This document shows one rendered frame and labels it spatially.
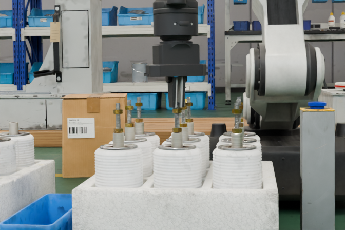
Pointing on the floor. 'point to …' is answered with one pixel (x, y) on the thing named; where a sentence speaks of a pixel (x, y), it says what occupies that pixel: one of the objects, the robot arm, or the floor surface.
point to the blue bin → (43, 214)
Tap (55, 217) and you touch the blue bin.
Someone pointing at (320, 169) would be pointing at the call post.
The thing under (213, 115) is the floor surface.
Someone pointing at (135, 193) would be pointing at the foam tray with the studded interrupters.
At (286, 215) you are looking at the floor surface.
